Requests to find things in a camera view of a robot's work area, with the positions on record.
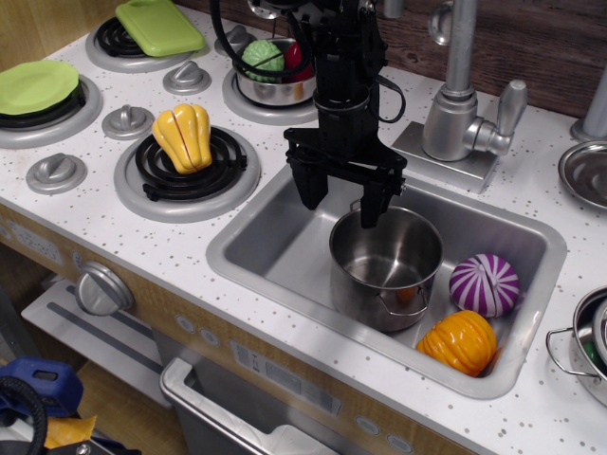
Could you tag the steel pot in sink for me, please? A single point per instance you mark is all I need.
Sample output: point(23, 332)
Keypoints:
point(382, 276)

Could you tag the grey sink basin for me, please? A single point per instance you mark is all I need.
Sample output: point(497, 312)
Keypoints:
point(279, 249)

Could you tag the green cutting board toy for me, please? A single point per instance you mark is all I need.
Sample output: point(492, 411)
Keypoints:
point(159, 28)

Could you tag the back left stove burner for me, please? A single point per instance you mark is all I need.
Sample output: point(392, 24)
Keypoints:
point(110, 47)

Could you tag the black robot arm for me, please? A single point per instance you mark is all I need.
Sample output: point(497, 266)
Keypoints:
point(341, 40)

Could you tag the front left stove burner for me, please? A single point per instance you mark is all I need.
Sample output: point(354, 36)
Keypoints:
point(58, 129)

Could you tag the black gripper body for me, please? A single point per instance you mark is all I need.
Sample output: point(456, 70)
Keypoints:
point(345, 145)

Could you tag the grey stove knob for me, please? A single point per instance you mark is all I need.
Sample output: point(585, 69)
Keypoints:
point(187, 79)
point(238, 38)
point(56, 174)
point(128, 123)

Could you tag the front right stove burner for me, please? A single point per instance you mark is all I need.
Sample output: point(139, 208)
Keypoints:
point(148, 184)

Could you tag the grey pole right edge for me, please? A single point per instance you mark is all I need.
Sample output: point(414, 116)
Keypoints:
point(592, 127)

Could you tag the stove burner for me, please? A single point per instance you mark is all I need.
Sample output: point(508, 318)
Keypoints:
point(58, 129)
point(242, 107)
point(148, 184)
point(110, 47)

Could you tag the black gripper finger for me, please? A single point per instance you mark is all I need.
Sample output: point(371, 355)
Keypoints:
point(311, 181)
point(376, 198)

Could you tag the green cabbage toy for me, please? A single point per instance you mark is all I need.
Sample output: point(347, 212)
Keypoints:
point(264, 55)

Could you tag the steel bowl right edge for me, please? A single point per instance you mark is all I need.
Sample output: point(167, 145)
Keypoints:
point(582, 170)

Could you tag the red toy vegetable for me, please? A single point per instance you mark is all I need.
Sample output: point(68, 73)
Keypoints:
point(293, 57)

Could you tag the yellow bell pepper toy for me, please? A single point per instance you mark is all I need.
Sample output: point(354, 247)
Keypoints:
point(184, 134)

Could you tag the silver faucet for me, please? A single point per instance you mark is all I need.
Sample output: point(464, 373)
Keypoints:
point(455, 144)

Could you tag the purple white striped onion toy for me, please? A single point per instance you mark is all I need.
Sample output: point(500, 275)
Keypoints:
point(485, 284)

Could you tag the silver oven dial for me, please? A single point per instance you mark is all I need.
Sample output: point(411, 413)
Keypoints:
point(100, 292)

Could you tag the steel pot with handle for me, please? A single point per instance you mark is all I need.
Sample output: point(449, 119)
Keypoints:
point(586, 345)

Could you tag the orange pumpkin toy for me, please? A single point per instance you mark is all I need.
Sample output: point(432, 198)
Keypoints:
point(464, 341)

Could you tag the steel pot on burner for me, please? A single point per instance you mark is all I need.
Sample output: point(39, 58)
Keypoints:
point(276, 92)

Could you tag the blue clamp tool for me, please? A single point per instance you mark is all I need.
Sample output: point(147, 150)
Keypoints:
point(54, 384)

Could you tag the grey oven door handle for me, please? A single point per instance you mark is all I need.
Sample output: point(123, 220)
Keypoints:
point(226, 432)

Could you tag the back right stove burner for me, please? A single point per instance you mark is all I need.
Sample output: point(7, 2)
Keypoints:
point(242, 107)

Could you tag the green plate toy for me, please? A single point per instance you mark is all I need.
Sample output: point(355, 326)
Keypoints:
point(33, 87)

